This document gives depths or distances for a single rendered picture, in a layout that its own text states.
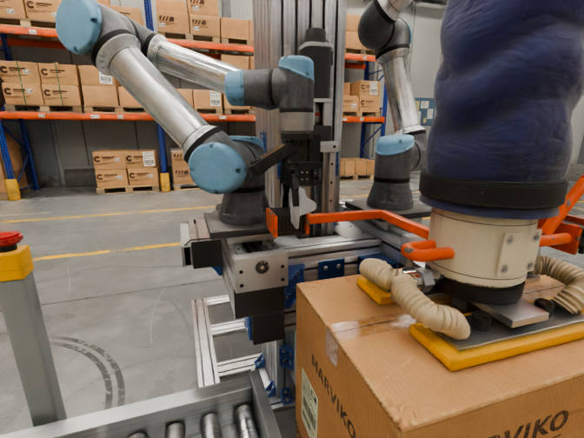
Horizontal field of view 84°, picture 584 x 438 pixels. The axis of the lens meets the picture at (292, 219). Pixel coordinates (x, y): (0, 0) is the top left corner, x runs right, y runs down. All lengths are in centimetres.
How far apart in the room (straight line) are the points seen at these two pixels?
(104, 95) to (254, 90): 695
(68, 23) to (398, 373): 92
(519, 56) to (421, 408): 49
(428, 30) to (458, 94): 1118
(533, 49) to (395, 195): 61
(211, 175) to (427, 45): 1112
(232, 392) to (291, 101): 77
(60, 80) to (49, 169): 231
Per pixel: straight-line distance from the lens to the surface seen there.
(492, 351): 60
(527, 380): 61
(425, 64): 1159
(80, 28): 90
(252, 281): 81
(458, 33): 61
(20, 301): 108
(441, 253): 61
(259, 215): 89
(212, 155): 73
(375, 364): 55
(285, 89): 72
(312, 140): 74
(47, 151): 918
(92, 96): 766
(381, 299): 68
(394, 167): 107
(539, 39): 59
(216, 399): 102
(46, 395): 122
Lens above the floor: 129
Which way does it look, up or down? 15 degrees down
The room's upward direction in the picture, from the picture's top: straight up
